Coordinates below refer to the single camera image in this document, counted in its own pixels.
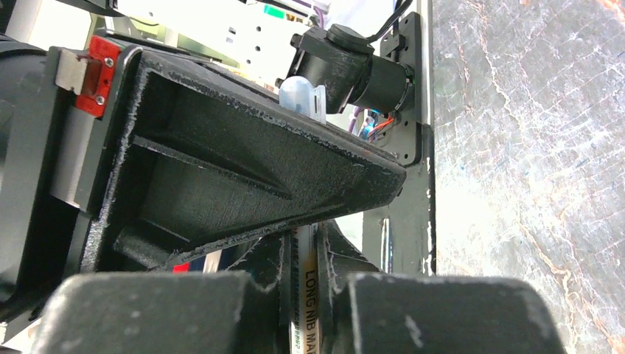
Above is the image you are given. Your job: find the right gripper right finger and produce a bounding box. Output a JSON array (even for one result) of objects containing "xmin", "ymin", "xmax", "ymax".
[{"xmin": 317, "ymin": 221, "xmax": 564, "ymax": 353}]

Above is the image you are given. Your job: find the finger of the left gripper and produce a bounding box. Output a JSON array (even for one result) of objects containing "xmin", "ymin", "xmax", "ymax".
[{"xmin": 80, "ymin": 48, "xmax": 407, "ymax": 271}]

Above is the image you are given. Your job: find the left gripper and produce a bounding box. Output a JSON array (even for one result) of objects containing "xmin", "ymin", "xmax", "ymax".
[{"xmin": 1, "ymin": 34, "xmax": 142, "ymax": 323}]

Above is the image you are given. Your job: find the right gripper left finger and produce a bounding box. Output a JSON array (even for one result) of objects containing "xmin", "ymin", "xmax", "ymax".
[{"xmin": 32, "ymin": 234, "xmax": 288, "ymax": 353}]

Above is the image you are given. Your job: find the white long nib marker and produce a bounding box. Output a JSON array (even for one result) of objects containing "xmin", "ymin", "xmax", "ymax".
[{"xmin": 290, "ymin": 223, "xmax": 321, "ymax": 353}]

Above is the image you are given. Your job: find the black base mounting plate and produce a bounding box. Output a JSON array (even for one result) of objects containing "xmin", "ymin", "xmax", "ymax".
[{"xmin": 362, "ymin": 12, "xmax": 436, "ymax": 276}]

